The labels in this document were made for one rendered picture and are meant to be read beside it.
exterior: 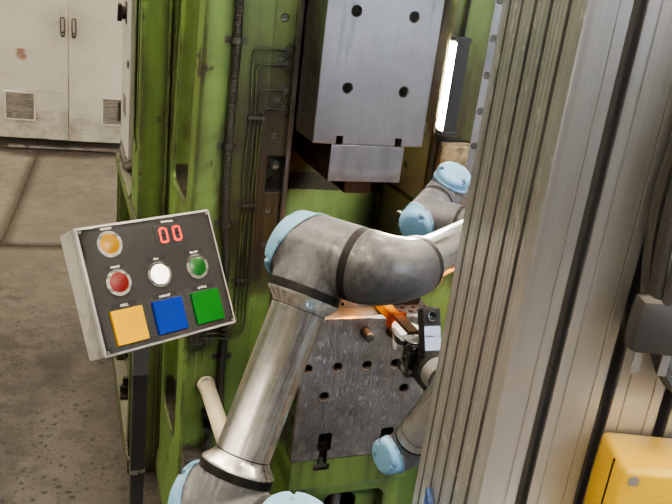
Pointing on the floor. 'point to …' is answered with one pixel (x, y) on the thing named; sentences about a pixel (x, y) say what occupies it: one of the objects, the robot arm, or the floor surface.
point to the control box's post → (138, 423)
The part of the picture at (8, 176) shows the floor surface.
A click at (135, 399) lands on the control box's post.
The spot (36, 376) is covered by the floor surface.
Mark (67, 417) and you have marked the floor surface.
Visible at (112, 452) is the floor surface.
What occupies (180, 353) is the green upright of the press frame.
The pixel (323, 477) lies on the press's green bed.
